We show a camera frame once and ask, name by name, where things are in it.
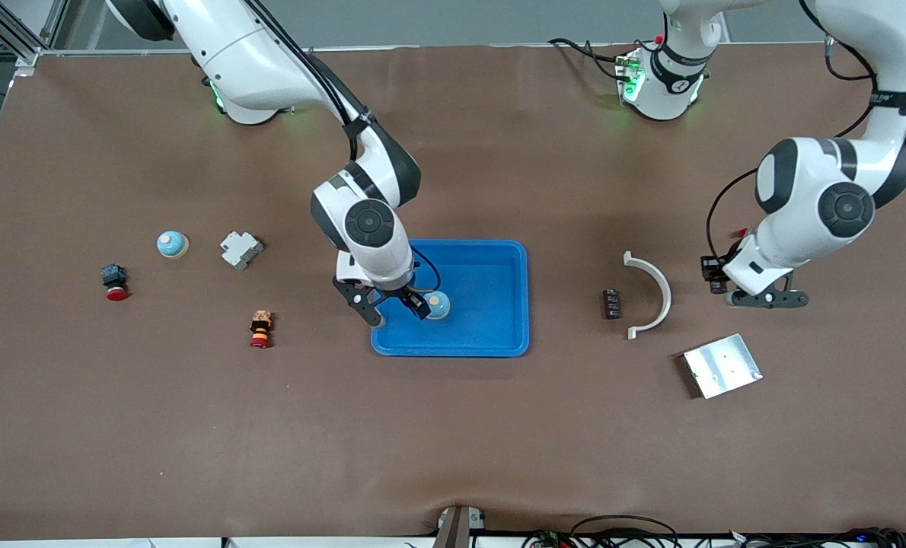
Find white curved pipe clamp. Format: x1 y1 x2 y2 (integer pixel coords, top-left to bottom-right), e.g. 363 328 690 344
623 250 673 340

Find blue plastic tray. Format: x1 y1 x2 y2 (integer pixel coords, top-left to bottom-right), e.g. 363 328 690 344
370 239 531 358

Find silver metal plate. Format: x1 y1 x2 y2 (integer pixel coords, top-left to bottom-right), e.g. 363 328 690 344
681 333 764 400

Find orange red stacked button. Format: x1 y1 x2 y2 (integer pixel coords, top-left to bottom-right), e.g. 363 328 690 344
249 309 275 349

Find white grey plastic terminal block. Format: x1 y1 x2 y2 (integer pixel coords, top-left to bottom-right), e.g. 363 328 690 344
219 231 265 272

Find brown table cover mat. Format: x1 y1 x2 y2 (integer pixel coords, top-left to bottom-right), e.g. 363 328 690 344
0 42 906 543

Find red push button black block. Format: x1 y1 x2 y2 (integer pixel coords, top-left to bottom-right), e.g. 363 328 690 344
100 263 129 302

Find grey brown mounting bracket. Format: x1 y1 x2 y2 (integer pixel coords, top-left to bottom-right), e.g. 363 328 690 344
432 505 488 548

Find cable bundle coloured connectors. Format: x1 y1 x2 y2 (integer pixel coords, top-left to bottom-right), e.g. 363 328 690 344
522 529 576 548

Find black cable bundle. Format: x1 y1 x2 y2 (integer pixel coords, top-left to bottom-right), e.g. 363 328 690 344
727 527 906 548

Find aluminium frame post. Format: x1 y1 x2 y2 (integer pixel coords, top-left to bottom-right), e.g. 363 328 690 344
0 0 69 77

